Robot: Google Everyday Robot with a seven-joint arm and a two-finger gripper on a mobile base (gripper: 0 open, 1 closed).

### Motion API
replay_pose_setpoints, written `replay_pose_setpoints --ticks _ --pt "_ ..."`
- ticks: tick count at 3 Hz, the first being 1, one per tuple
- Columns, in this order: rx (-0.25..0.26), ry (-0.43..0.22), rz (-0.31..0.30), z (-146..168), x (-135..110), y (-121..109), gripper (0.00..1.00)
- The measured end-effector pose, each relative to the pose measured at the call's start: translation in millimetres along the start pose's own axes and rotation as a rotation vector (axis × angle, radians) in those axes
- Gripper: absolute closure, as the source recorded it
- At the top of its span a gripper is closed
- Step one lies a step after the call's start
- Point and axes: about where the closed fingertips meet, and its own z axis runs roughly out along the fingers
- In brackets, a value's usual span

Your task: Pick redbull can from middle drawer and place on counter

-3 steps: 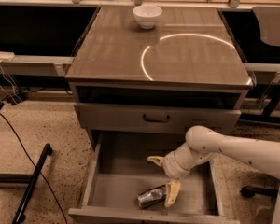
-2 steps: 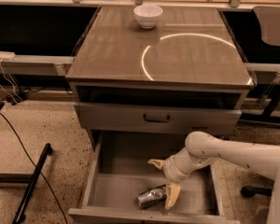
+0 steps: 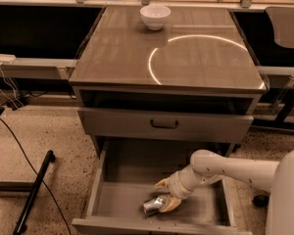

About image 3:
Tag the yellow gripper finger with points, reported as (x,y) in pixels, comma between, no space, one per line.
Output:
(163,184)
(169,203)

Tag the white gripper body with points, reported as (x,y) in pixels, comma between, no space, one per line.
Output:
(175,185)

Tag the silver redbull can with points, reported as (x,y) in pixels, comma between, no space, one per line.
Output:
(154,205)

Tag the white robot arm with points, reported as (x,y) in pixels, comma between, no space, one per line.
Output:
(206,168)

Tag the open lower drawer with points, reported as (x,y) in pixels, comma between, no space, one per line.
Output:
(126,174)

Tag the grey drawer cabinet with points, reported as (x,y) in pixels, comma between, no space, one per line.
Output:
(196,63)

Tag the black office chair base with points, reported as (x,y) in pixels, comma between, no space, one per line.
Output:
(261,201)

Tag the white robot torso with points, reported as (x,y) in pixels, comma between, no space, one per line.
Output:
(280,220)

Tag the black floor stand leg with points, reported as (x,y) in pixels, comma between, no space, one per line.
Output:
(21,223)

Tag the white ceramic bowl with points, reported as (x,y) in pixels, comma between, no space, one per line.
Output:
(155,16)

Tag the grey office chair back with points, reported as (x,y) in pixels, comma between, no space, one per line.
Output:
(282,20)

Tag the white power strip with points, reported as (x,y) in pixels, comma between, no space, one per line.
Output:
(7,59)

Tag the black drawer handle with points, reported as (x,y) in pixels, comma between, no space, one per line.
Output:
(164,125)

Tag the closed drawer with handle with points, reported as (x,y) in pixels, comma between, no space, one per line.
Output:
(191,127)

